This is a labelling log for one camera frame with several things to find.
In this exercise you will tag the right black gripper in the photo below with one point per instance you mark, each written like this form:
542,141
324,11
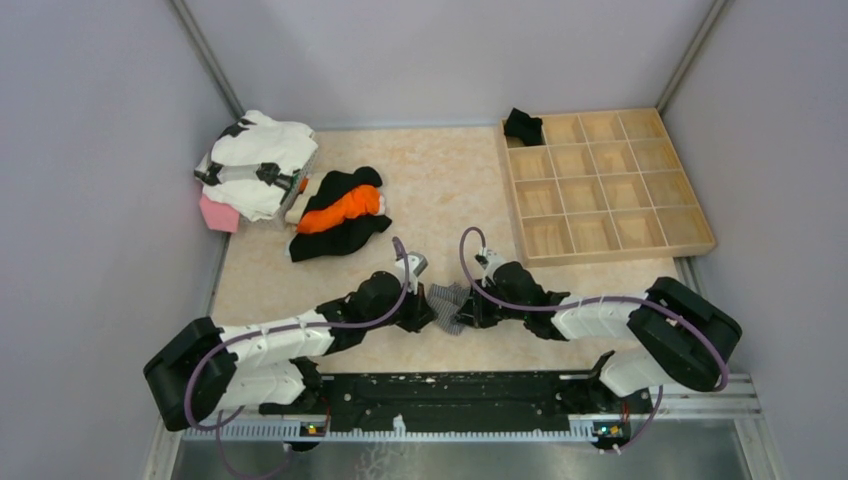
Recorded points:
478,315

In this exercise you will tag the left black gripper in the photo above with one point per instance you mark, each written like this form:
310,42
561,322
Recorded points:
420,312

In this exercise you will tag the grey striped underwear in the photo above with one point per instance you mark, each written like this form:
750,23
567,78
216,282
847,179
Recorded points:
446,302

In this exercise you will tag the orange underwear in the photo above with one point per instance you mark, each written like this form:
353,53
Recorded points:
361,201

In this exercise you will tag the wooden compartment tray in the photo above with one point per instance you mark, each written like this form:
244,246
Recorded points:
605,186

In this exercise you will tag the black boxer underwear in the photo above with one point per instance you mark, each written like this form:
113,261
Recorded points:
522,130

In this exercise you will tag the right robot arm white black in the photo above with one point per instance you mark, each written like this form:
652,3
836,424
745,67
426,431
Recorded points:
676,335

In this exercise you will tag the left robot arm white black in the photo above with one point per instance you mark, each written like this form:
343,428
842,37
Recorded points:
207,368

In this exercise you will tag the white perforated basket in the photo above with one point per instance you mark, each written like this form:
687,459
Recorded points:
277,222

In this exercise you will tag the pink cloth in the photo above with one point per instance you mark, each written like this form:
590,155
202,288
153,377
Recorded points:
218,216

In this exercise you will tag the white black clothes pile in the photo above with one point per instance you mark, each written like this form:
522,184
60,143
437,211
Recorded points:
255,163

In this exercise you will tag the black metal base rail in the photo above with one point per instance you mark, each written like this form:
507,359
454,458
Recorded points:
480,407

